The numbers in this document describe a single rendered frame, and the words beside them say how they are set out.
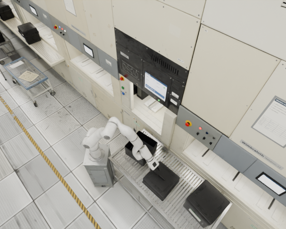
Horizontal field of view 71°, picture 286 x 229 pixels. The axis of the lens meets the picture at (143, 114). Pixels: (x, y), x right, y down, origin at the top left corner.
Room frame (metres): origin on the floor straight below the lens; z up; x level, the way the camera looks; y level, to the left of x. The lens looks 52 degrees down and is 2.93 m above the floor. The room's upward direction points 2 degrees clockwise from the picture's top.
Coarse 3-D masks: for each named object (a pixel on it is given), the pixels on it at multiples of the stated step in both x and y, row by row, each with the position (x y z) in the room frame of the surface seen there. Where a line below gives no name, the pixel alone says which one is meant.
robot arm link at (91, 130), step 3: (90, 129) 1.16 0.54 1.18; (93, 129) 1.16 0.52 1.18; (96, 129) 1.17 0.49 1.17; (87, 132) 1.13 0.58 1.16; (90, 132) 1.12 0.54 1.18; (93, 132) 1.13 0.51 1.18; (87, 135) 1.09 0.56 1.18; (96, 144) 1.07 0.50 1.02; (93, 147) 1.04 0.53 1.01; (96, 147) 1.05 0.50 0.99; (90, 150) 1.03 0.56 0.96; (93, 150) 1.03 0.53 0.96
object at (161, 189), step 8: (160, 168) 0.89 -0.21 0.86; (168, 168) 0.89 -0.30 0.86; (144, 176) 0.80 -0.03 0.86; (152, 176) 0.80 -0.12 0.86; (160, 176) 0.79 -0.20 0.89; (168, 176) 0.80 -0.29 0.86; (176, 176) 0.81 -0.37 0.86; (152, 184) 0.71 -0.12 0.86; (160, 184) 0.71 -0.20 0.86; (168, 184) 0.72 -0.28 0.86; (176, 184) 0.75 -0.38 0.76; (160, 192) 0.64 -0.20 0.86; (168, 192) 0.65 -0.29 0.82
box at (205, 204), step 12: (204, 180) 0.71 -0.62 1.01; (192, 192) 0.60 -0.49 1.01; (204, 192) 0.60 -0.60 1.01; (216, 192) 0.60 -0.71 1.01; (192, 204) 0.49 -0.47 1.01; (204, 204) 0.49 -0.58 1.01; (216, 204) 0.49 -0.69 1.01; (228, 204) 0.50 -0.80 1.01; (192, 216) 0.44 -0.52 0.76; (204, 216) 0.39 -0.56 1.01; (216, 216) 0.40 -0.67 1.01
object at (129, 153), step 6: (138, 132) 1.32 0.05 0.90; (144, 138) 1.28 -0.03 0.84; (150, 138) 1.23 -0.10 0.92; (126, 144) 1.14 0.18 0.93; (132, 144) 1.22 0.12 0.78; (144, 144) 1.23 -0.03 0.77; (150, 144) 1.23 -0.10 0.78; (156, 144) 1.15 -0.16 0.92; (126, 150) 1.09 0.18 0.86; (132, 150) 1.15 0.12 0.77; (138, 150) 1.15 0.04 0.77; (150, 150) 1.15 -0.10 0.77; (132, 156) 1.04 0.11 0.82; (138, 162) 0.99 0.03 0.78; (144, 162) 0.97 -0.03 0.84
